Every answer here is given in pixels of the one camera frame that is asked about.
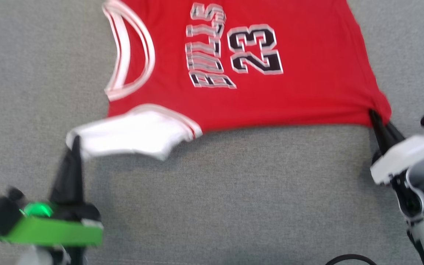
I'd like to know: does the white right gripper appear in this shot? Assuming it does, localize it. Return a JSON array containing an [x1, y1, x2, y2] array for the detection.
[[368, 109, 424, 185]]

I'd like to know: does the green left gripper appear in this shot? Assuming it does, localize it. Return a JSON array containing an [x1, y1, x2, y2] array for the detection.
[[0, 135, 104, 247]]

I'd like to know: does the red Bulls 23 jersey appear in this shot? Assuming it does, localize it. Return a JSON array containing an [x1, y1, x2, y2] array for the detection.
[[66, 0, 392, 162]]

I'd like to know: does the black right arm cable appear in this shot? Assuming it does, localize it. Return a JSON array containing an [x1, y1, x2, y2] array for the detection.
[[324, 254, 378, 265]]

